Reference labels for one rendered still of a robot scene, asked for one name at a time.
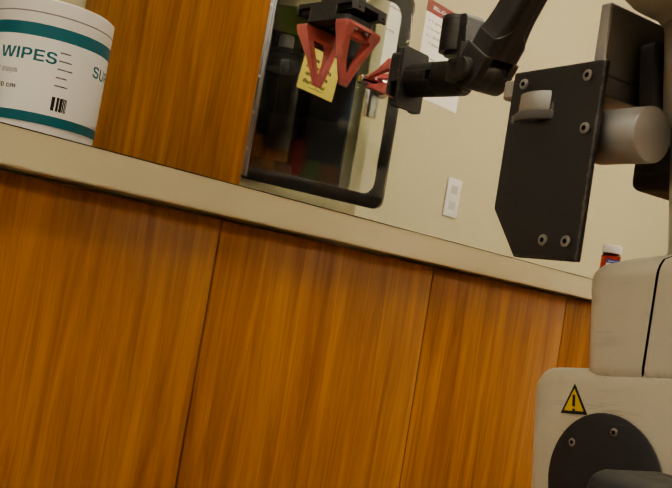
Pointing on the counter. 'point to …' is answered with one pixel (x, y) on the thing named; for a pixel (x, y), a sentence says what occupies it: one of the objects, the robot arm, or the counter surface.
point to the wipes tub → (52, 66)
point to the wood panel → (181, 72)
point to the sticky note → (324, 81)
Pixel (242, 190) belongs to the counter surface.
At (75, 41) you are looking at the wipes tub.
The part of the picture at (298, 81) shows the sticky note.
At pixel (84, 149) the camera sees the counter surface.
